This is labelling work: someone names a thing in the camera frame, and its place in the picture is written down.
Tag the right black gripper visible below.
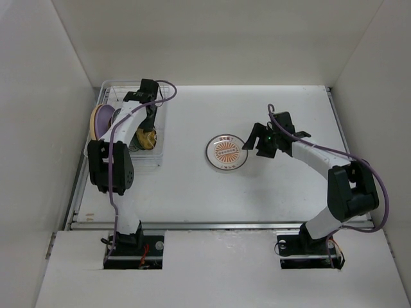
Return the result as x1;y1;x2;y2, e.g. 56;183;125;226
241;122;280;158

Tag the yellow patterned plate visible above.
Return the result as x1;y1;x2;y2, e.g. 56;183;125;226
136;128;157;151

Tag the white orange sunburst plate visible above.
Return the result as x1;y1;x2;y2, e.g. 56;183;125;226
205;134;249;171

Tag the blue floral green plate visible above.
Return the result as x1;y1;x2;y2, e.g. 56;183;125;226
128;142;140;152

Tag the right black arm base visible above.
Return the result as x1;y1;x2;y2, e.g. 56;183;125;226
274;234;345;270

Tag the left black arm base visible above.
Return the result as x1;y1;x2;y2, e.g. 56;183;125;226
101;233;164;270

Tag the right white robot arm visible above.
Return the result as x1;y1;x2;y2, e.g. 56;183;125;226
242;112;380;253

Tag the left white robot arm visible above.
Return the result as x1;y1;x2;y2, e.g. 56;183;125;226
87;79;167;255

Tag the purple plate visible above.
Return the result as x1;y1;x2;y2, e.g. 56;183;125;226
94;105;115;139

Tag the beige plate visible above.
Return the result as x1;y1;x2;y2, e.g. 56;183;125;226
89;104;104;141

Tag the white wire dish rack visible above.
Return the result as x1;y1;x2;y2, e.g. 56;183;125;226
86;79;177;167

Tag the aluminium table frame rail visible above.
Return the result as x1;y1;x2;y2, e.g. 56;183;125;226
64;86;373;232

